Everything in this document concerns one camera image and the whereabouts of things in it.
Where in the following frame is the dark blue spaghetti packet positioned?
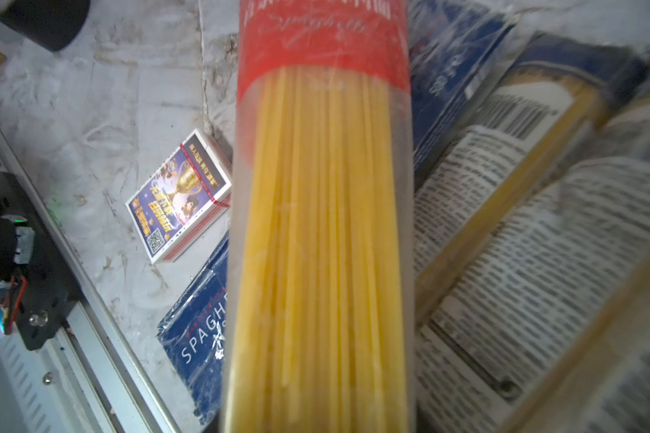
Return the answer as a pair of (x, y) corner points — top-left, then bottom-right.
(157, 1), (516, 432)

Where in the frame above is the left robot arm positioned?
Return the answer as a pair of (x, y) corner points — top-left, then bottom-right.
(0, 202), (35, 281)

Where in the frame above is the blue clear labelled spaghetti packet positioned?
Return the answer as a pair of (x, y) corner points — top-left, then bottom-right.
(417, 81), (650, 432)

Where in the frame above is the small purple card box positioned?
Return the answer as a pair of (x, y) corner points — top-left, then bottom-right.
(126, 129), (233, 264)

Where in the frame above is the red spaghetti packet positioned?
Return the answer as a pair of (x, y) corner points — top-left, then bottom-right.
(220, 1), (415, 432)

